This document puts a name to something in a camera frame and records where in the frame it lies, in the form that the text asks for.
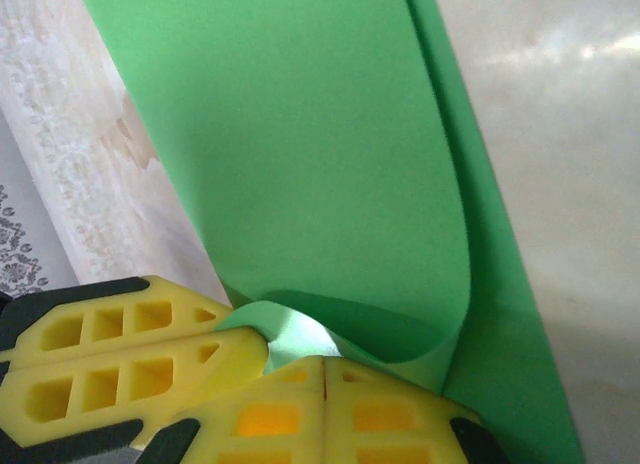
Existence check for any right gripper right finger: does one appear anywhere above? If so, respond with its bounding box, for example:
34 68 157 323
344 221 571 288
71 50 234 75
324 357 502 464

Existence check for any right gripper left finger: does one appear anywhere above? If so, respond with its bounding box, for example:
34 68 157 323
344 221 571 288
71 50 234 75
130 356 326 464

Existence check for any green paper sheet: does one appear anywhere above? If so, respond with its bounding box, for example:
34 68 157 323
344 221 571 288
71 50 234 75
74 0 587 464

